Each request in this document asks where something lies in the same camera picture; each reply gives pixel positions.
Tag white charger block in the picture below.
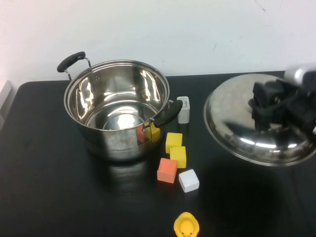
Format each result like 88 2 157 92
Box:
176 96 191 124

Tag orange foam cube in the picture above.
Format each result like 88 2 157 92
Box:
157 158 178 184

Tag yellow rubber duck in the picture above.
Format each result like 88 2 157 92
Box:
173 211 200 237

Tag steel lid with black knob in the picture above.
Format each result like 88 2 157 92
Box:
203 73 316 166

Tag grey wall trunking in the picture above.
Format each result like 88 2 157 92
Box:
0 80 13 130

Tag stainless steel pot black handles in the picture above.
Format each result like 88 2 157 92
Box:
57 51 184 162

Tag yellow foam cube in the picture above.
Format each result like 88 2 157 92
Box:
165 132 184 154
169 146 187 169

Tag white foam cube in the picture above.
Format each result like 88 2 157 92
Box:
178 169 200 193

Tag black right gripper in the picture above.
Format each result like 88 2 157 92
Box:
248 80 316 135

